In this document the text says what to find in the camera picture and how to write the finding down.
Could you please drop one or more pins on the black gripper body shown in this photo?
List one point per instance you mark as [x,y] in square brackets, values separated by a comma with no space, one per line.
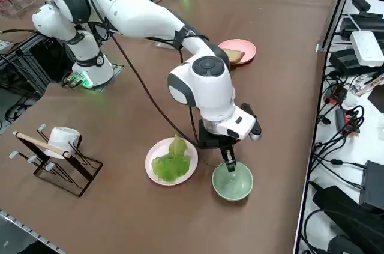
[210,140]

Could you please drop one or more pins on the green bowl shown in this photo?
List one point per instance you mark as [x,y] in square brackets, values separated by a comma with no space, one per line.
[237,188]

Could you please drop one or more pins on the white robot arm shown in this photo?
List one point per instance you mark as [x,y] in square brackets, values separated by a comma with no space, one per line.
[135,10]

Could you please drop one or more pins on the pale plate under lettuce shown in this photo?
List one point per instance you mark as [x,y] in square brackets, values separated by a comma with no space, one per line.
[192,161]

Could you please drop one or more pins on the pink plate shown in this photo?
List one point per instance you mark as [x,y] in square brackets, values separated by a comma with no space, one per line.
[247,48]

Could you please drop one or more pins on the green lettuce leaf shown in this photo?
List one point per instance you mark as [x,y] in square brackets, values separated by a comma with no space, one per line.
[171,165]

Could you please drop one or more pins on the brown bread slice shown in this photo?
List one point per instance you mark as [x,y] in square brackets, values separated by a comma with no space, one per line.
[237,56]

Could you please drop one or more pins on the large black bag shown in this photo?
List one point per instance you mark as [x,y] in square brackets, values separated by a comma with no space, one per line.
[342,218]

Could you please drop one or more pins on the black flat box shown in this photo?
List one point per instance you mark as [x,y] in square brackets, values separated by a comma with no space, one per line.
[373,185]

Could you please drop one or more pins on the white cup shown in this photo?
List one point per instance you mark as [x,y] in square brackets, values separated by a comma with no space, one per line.
[61,140]

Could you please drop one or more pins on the black power adapter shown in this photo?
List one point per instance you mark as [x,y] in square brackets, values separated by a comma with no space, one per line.
[345,60]

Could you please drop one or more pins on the white flat box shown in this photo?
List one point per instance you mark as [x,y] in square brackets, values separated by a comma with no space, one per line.
[367,48]

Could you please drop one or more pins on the small black adapter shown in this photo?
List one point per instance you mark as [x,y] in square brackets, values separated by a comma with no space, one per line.
[361,3]

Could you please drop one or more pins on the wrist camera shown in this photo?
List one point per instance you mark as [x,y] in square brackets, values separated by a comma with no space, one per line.
[255,126]

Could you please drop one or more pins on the aluminium table edge rail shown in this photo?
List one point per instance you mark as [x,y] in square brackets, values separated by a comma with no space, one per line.
[309,158]
[27,228]

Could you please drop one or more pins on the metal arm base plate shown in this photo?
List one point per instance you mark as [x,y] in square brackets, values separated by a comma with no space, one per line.
[117,69]

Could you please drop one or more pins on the aluminium camera post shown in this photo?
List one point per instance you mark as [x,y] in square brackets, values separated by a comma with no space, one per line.
[339,7]

